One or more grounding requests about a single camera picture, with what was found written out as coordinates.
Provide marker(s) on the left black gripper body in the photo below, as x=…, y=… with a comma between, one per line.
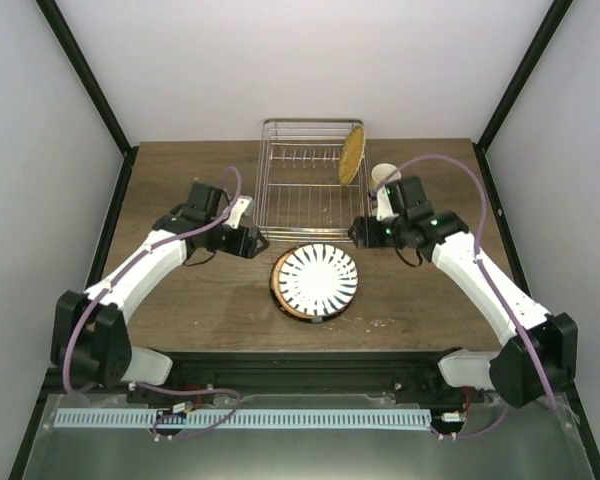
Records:
x=235, y=246

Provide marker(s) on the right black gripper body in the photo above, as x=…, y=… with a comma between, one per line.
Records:
x=376, y=240

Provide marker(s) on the white blue striped plate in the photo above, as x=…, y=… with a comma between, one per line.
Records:
x=316, y=263

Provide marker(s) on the yellow woven pattern plate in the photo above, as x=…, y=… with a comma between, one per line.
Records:
x=351, y=156

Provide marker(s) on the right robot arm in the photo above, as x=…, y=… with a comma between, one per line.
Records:
x=538, y=349

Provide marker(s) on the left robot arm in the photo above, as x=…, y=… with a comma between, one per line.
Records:
x=90, y=340

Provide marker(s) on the yellow ceramic mug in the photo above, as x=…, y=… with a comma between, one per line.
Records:
x=380, y=171

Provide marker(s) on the black rimmed cream plate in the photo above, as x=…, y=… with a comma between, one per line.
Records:
x=321, y=302

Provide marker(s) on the metal front panel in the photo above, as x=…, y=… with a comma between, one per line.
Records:
x=495, y=444

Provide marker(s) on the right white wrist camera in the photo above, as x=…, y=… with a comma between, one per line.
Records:
x=382, y=210

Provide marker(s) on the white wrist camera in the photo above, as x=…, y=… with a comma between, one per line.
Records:
x=382, y=210
x=242, y=207

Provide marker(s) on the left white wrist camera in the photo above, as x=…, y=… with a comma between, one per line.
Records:
x=242, y=207

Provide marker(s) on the wire dish rack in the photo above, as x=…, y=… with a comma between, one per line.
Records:
x=298, y=195

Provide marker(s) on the black aluminium frame rail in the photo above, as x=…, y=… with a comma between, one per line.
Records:
x=413, y=377

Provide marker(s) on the light blue slotted cable duct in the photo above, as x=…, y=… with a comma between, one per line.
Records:
x=246, y=419

